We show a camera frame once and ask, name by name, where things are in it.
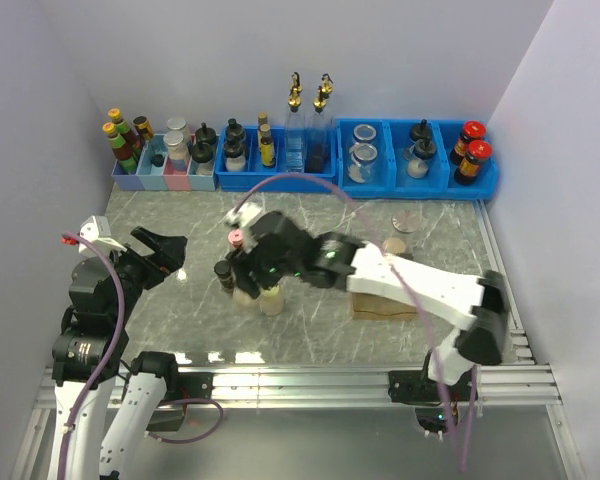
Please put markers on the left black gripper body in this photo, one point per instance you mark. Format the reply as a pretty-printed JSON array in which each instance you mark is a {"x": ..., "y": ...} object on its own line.
[{"x": 139, "y": 271}]

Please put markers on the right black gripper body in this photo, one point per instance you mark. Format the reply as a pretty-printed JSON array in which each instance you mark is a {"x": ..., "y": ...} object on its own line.
[{"x": 287, "y": 265}]

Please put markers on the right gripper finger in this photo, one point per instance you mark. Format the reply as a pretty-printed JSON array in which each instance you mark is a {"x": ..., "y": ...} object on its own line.
[
  {"x": 241, "y": 268},
  {"x": 267, "y": 275}
]

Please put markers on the silver lid spice jar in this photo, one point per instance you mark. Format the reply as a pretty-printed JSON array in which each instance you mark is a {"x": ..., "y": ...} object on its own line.
[{"x": 398, "y": 243}]

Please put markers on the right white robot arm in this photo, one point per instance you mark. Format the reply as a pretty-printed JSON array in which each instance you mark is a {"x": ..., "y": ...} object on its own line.
[{"x": 476, "y": 307}]

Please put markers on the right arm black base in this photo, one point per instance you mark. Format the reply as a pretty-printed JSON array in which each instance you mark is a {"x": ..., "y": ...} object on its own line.
[{"x": 414, "y": 389}]

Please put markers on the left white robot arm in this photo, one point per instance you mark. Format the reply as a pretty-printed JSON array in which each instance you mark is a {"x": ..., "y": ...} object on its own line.
[{"x": 105, "y": 288}]

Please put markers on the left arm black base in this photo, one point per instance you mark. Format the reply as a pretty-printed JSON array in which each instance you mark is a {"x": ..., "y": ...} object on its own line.
[{"x": 169, "y": 417}]

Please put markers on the small black cap bottle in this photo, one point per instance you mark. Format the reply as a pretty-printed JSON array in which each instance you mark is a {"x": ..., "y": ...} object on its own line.
[{"x": 223, "y": 271}]

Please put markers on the yellow lid spice jar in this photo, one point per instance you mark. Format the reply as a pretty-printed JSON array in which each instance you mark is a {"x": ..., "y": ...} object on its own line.
[{"x": 271, "y": 301}]

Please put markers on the pink lid spice jar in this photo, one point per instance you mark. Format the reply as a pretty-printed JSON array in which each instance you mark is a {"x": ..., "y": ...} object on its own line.
[{"x": 236, "y": 239}]

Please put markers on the light blue storage bin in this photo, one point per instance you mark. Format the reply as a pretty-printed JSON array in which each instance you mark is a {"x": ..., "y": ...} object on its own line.
[{"x": 150, "y": 175}]

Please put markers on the pink storage bin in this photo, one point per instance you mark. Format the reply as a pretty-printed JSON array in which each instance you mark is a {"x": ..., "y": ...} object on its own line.
[{"x": 175, "y": 180}]

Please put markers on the purple storage bin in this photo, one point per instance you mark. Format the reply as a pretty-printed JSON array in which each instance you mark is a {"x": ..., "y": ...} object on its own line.
[{"x": 126, "y": 181}]

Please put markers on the pale blue storage bin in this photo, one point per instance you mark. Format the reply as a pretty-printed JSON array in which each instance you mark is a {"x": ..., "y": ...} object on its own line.
[{"x": 202, "y": 176}]

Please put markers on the front cork yellow bottle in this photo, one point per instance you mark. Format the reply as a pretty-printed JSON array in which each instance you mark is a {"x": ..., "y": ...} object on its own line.
[{"x": 266, "y": 146}]

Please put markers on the small black cap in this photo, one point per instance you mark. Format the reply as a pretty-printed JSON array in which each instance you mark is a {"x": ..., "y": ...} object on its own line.
[{"x": 157, "y": 160}]

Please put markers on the front black pourer jar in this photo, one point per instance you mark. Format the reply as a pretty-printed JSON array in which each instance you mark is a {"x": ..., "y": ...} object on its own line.
[{"x": 203, "y": 158}]

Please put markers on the black pourer jar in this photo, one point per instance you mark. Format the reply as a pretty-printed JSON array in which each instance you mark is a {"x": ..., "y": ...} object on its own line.
[
  {"x": 203, "y": 158},
  {"x": 206, "y": 135}
]

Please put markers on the front silver lid jar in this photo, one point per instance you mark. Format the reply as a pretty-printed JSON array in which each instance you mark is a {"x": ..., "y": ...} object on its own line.
[{"x": 177, "y": 150}]

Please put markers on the front red sauce bottle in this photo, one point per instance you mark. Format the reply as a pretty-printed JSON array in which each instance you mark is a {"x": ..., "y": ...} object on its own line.
[{"x": 122, "y": 150}]

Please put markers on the red sauce bottle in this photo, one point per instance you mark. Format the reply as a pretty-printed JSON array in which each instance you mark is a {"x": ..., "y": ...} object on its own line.
[
  {"x": 122, "y": 150},
  {"x": 125, "y": 130}
]

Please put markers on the front black top shaker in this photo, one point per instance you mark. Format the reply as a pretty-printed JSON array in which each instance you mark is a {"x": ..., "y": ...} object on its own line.
[{"x": 235, "y": 158}]

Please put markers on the black shaker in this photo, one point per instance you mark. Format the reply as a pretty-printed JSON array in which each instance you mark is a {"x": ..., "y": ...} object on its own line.
[
  {"x": 235, "y": 131},
  {"x": 235, "y": 158}
]

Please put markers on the left glass oil bottle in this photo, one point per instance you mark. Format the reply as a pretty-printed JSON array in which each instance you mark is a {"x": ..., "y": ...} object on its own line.
[{"x": 294, "y": 128}]

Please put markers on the rear black pourer jar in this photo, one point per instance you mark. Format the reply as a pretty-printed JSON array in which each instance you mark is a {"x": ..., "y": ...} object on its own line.
[{"x": 206, "y": 135}]

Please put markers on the right dark oil bottle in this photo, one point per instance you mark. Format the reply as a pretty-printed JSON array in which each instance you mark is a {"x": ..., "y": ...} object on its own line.
[{"x": 319, "y": 127}]

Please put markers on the rear black top shaker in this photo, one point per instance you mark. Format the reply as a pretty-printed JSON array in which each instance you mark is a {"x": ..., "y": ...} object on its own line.
[{"x": 235, "y": 131}]

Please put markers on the front clear glass jar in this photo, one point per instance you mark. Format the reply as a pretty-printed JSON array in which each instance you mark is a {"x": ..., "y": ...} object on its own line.
[{"x": 362, "y": 166}]

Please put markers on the clear glass jar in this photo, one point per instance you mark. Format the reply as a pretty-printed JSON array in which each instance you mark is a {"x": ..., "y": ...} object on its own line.
[
  {"x": 362, "y": 166},
  {"x": 364, "y": 133}
]

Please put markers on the dark yellow label bottle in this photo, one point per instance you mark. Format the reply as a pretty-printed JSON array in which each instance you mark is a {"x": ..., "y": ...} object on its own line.
[{"x": 143, "y": 128}]

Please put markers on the rear silver lid jar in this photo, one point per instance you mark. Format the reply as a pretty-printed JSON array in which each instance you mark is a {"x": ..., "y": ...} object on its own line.
[{"x": 179, "y": 124}]

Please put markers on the rear red sauce bottle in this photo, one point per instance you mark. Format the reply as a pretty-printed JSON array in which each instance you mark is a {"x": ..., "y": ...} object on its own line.
[{"x": 125, "y": 130}]

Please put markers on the large blue triple bin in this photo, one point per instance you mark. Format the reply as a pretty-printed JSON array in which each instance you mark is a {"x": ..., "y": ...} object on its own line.
[{"x": 389, "y": 177}]

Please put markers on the rear cork bottle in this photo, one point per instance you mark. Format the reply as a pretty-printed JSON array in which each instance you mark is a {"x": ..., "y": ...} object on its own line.
[{"x": 262, "y": 120}]

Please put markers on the rear clear glass jar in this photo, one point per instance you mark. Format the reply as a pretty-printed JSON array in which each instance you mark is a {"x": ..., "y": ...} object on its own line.
[{"x": 364, "y": 133}]

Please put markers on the front black lid sugar jar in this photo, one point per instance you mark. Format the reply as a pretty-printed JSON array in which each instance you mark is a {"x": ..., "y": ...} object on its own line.
[{"x": 418, "y": 157}]

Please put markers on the rear black lid jar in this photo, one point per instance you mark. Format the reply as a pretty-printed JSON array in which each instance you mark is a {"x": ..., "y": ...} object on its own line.
[{"x": 421, "y": 131}]

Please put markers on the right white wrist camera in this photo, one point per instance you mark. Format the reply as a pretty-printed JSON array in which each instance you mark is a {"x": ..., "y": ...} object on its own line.
[{"x": 242, "y": 217}]

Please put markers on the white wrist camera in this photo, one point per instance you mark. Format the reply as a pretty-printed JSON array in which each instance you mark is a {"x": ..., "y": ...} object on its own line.
[
  {"x": 242, "y": 217},
  {"x": 97, "y": 231}
]

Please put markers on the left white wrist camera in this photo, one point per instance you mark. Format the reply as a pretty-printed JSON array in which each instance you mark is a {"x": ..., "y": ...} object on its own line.
[{"x": 97, "y": 231}]

